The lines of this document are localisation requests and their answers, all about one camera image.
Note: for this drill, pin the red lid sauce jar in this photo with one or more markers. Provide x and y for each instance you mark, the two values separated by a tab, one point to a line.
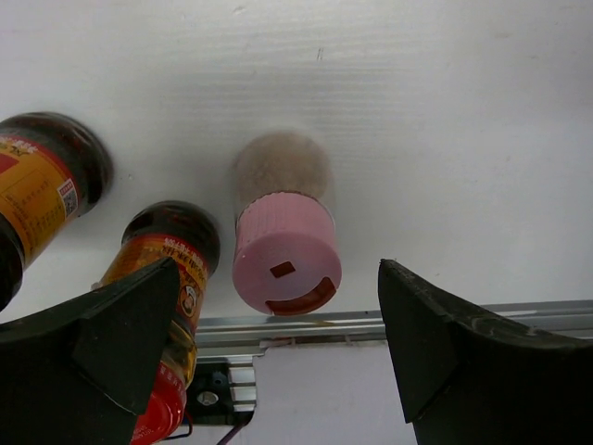
187	234
53	170

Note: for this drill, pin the pink cap spice jar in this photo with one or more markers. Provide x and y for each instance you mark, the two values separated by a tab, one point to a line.
286	259

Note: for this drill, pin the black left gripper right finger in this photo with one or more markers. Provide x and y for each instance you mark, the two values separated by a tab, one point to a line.
503	374

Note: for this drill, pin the aluminium front rail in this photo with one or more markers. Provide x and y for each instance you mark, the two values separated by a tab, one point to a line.
239	340

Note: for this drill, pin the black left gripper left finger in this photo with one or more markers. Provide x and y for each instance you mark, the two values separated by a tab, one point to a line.
82	371

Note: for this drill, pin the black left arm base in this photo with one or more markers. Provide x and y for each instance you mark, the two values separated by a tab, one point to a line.
222	394

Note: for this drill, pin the red lid sauce jar front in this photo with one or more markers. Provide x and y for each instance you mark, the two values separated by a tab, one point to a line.
187	234

